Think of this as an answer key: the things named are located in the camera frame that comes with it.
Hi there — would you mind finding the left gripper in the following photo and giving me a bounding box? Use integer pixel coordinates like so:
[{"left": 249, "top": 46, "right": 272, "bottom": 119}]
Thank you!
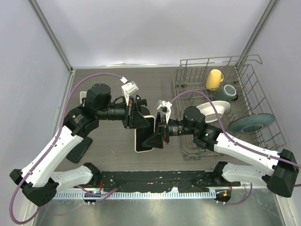
[{"left": 97, "top": 96, "right": 150, "bottom": 128}]

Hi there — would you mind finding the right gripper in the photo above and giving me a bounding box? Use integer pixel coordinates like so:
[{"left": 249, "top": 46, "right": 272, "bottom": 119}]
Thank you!
[{"left": 143, "top": 111, "right": 197, "bottom": 148}]

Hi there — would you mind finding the black round-base phone stand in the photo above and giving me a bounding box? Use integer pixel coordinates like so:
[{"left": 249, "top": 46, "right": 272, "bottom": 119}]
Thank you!
[{"left": 135, "top": 95, "right": 150, "bottom": 116}]

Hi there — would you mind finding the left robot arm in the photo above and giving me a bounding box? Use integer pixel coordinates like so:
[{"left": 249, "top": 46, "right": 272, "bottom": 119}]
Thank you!
[{"left": 9, "top": 82, "right": 150, "bottom": 207}]

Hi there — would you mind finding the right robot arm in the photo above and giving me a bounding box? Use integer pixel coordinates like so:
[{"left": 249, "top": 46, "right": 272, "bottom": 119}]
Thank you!
[{"left": 141, "top": 106, "right": 300, "bottom": 198}]

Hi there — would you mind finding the silver folding phone stand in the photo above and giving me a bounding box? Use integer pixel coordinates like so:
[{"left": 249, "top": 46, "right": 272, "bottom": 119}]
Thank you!
[{"left": 79, "top": 91, "right": 87, "bottom": 104}]

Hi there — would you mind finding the black phone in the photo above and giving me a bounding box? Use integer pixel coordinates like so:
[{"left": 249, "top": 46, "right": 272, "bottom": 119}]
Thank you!
[{"left": 66, "top": 137, "right": 92, "bottom": 163}]

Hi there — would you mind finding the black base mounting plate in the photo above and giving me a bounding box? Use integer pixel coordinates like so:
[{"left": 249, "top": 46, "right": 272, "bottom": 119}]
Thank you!
[{"left": 73, "top": 169, "right": 241, "bottom": 193}]

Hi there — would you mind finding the white bowl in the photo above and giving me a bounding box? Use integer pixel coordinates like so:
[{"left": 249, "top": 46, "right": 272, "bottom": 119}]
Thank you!
[{"left": 197, "top": 101, "right": 230, "bottom": 123}]

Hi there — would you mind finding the yellow mug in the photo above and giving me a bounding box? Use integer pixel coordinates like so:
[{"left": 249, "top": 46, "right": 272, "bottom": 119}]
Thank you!
[{"left": 206, "top": 69, "right": 224, "bottom": 90}]

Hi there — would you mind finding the dark green mug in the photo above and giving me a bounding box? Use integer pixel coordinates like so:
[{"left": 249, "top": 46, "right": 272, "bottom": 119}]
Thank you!
[{"left": 213, "top": 85, "right": 238, "bottom": 102}]

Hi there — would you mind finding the blue-green plate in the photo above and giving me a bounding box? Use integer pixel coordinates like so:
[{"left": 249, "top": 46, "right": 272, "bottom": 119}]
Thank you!
[{"left": 228, "top": 113, "right": 276, "bottom": 133}]

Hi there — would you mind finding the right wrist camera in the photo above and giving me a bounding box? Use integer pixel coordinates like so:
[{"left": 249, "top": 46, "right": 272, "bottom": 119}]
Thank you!
[{"left": 157, "top": 100, "right": 172, "bottom": 124}]

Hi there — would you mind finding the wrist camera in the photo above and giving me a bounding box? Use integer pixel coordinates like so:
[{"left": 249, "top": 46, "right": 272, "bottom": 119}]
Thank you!
[
  {"left": 157, "top": 100, "right": 172, "bottom": 124},
  {"left": 121, "top": 81, "right": 139, "bottom": 105}
]

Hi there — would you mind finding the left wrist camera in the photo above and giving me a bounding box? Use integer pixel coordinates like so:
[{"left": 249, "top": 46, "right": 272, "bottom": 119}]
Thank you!
[{"left": 121, "top": 81, "right": 139, "bottom": 105}]

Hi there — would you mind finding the white slotted cable duct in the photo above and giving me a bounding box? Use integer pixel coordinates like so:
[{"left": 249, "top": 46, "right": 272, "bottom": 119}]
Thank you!
[{"left": 54, "top": 190, "right": 216, "bottom": 201}]

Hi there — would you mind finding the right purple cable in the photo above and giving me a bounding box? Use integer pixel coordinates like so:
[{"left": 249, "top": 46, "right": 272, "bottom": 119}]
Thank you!
[{"left": 170, "top": 90, "right": 301, "bottom": 206}]

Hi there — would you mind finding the metal wire dish rack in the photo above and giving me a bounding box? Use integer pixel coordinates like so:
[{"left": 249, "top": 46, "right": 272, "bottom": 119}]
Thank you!
[{"left": 172, "top": 55, "right": 286, "bottom": 160}]

